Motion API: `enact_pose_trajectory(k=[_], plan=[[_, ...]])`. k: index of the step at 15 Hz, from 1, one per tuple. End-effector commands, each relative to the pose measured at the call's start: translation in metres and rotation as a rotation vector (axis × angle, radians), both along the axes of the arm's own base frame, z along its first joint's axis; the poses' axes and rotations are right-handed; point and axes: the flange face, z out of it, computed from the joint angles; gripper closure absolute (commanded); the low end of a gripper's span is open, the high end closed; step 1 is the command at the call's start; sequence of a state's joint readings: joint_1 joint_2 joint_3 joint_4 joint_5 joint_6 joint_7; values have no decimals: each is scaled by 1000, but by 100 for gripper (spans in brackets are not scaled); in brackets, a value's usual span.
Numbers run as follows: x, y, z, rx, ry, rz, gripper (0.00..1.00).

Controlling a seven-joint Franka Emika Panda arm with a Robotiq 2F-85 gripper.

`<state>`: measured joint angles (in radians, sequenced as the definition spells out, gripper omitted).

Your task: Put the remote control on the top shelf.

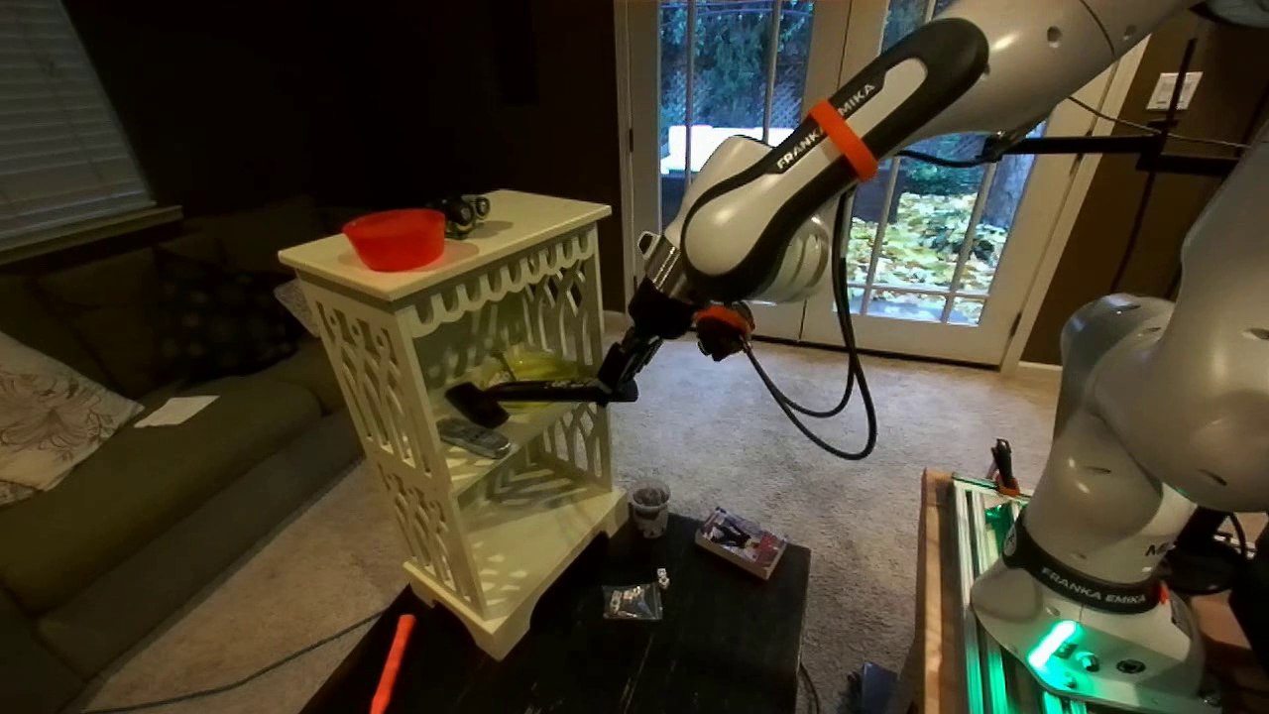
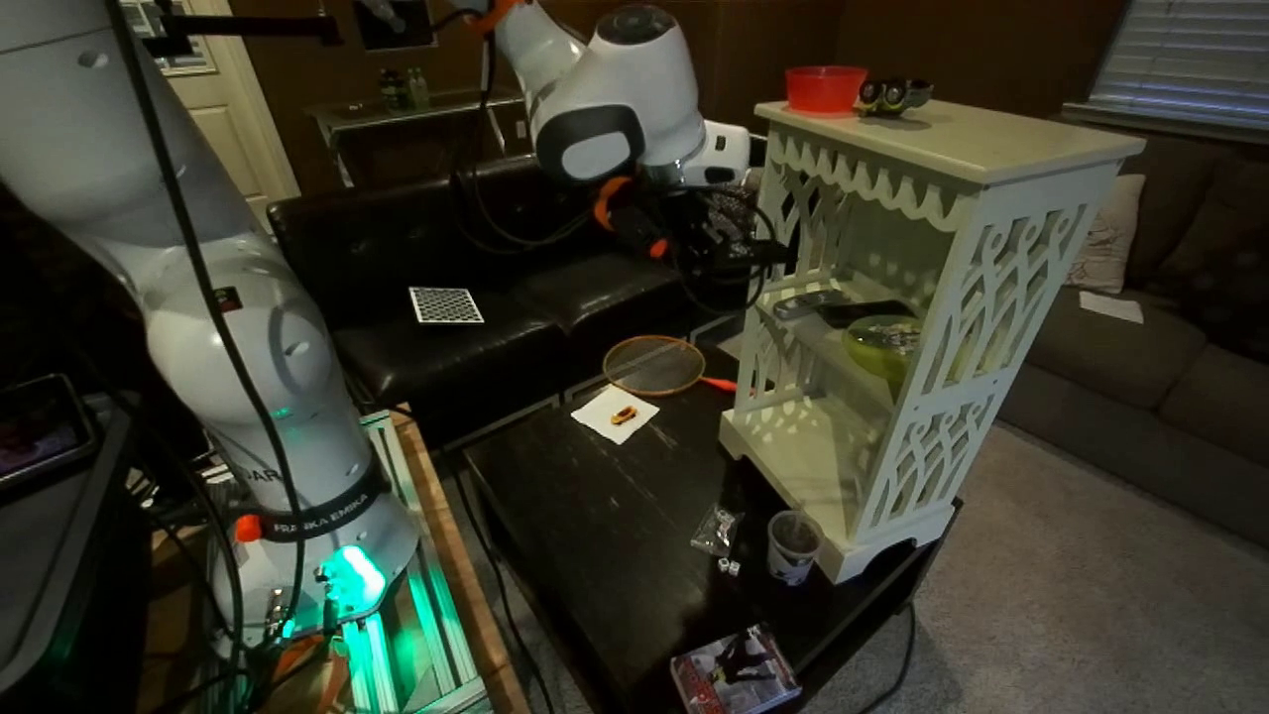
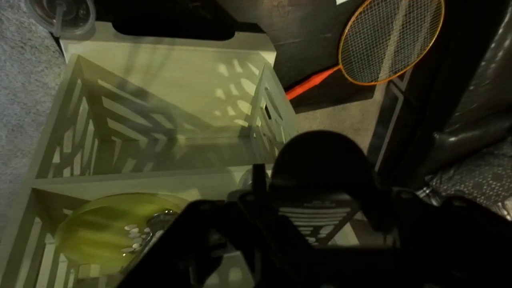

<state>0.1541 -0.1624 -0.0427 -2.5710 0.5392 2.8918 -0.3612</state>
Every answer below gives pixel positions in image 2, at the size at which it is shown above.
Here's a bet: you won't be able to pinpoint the glossy printed booklet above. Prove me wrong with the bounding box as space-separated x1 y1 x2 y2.
664 622 805 714

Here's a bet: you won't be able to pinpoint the yellow-green bowl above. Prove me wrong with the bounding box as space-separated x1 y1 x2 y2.
843 315 924 395

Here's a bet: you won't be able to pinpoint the white card with red item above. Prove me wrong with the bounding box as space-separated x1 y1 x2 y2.
565 380 662 449

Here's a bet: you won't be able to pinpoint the crumpled clear wrapper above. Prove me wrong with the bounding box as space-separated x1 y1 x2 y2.
684 504 745 578

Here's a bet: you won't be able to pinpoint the white lattice shelf unit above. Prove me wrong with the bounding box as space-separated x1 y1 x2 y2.
715 96 1148 586

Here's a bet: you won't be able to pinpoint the pale sofa pillow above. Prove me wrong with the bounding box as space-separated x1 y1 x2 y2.
1066 170 1148 299

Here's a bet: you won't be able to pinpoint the black leather couch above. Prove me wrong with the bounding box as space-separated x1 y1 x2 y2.
268 142 757 449

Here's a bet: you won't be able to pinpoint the small white cup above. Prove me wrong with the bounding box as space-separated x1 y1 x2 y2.
765 507 823 592

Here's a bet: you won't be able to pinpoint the red plastic bowl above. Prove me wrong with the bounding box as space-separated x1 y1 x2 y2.
782 65 873 120

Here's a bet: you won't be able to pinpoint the small card on couch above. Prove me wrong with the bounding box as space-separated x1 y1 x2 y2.
404 282 487 330

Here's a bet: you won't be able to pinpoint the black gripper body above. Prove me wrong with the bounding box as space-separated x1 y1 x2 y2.
671 184 797 319

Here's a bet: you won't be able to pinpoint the white paper sheet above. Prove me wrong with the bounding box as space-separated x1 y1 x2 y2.
1073 286 1148 330

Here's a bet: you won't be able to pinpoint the grey fabric sofa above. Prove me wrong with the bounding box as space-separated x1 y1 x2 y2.
995 133 1269 548

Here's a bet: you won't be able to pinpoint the black cable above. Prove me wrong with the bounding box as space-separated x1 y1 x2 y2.
99 0 313 651

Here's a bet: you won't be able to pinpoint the window blinds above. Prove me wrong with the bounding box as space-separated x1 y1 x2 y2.
1081 0 1269 136

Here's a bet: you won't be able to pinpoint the mesh strainer orange handle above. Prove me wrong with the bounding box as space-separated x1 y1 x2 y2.
597 330 745 405

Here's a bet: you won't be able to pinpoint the glass side table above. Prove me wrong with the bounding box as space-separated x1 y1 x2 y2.
313 85 538 190

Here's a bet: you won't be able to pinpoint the small dark object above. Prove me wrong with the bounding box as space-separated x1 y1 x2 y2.
856 76 934 120

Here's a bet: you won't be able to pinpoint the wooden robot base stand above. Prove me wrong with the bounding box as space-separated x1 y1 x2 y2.
313 409 530 714

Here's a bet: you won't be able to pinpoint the dark wooden coffee table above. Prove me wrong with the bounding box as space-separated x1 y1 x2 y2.
461 350 963 714

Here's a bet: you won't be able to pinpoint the dark electronic device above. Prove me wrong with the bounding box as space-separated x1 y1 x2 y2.
0 368 104 491

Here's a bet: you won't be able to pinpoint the white panel door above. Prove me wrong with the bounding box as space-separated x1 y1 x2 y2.
113 0 305 216

